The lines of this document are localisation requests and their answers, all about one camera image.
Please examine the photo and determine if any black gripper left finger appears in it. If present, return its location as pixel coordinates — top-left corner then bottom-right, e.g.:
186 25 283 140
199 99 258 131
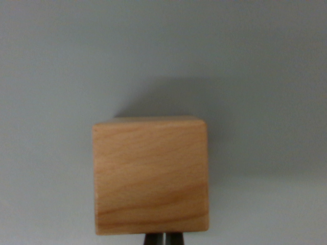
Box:
143 233 165 245

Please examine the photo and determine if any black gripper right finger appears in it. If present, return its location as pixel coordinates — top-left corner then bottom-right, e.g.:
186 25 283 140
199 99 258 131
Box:
165 231 185 245

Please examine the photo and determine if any wooden cube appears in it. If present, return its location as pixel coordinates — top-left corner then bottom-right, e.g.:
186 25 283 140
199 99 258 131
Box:
91 115 210 236

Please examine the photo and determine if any white plastic tray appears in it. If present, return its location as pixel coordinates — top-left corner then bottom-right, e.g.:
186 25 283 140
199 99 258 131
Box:
0 0 327 245

